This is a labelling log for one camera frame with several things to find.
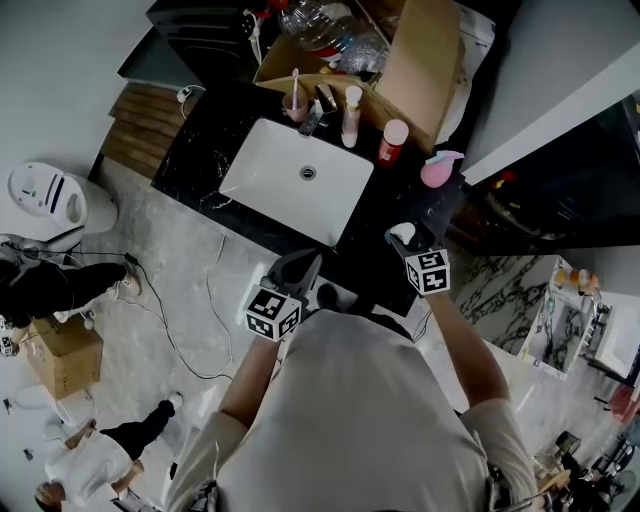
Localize person's light shirt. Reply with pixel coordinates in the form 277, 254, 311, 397
167, 307, 541, 512

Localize small closed cardboard box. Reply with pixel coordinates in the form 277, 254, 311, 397
24, 314, 104, 401

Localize clear glass bottle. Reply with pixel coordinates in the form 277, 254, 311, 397
298, 83, 337, 138

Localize white sink basin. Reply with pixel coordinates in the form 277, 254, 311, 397
218, 117, 375, 249

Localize black marble vanity table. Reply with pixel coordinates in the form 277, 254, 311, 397
151, 79, 469, 319

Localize crumpled clear plastic bottle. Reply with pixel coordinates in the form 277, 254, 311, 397
339, 30, 391, 75

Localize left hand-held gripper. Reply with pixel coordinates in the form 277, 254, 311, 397
243, 248, 325, 345

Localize pink spray bottle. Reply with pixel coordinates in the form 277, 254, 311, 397
419, 149, 465, 189

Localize black floor cable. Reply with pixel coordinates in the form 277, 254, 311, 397
124, 252, 236, 382

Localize large open cardboard box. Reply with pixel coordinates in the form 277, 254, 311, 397
253, 0, 464, 154

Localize pale pink pump bottle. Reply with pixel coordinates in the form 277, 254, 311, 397
340, 84, 363, 149

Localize large black washing machine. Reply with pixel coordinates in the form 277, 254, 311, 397
449, 92, 640, 256

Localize white metal rack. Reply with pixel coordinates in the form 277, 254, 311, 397
579, 289, 640, 386

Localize brown wooden steps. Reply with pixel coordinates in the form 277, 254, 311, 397
102, 82, 194, 179

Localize white floor cable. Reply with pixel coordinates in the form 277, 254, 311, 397
205, 227, 235, 366

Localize white ceramic fixture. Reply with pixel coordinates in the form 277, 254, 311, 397
14, 384, 96, 441

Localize person's left forearm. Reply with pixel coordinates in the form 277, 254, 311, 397
219, 329, 296, 429

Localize red liquid bottle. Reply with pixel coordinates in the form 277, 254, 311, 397
375, 118, 410, 169

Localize marble pattern cabinet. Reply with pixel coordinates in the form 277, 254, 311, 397
454, 254, 601, 379

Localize person's right forearm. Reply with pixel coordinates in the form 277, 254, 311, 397
427, 292, 511, 411

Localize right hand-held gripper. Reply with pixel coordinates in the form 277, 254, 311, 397
383, 222, 452, 298

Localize pink toothbrush cup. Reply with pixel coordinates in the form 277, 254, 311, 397
281, 92, 309, 123

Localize white cylindrical machine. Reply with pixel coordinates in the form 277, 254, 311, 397
7, 160, 120, 251

